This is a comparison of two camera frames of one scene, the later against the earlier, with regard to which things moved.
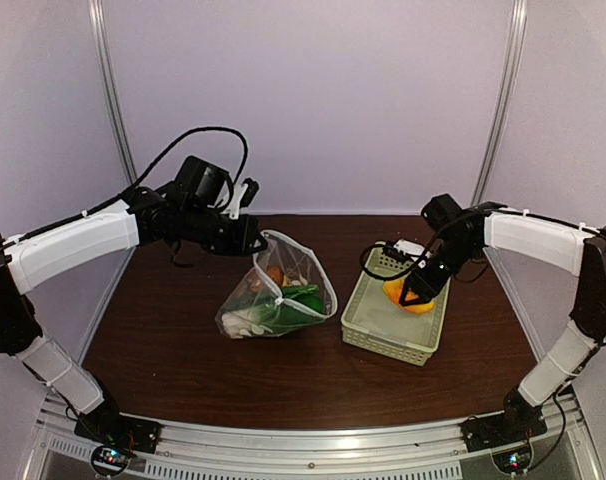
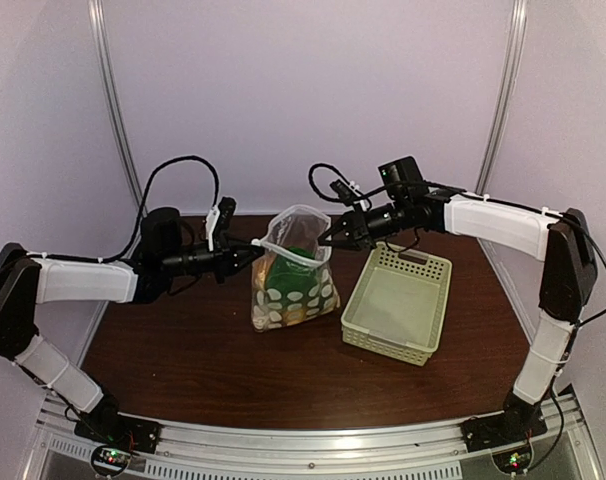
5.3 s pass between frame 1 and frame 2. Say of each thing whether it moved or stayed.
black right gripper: moved
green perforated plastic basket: stayed
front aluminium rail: stayed
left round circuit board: stayed
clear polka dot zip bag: moved
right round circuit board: stayed
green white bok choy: moved
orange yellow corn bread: moved
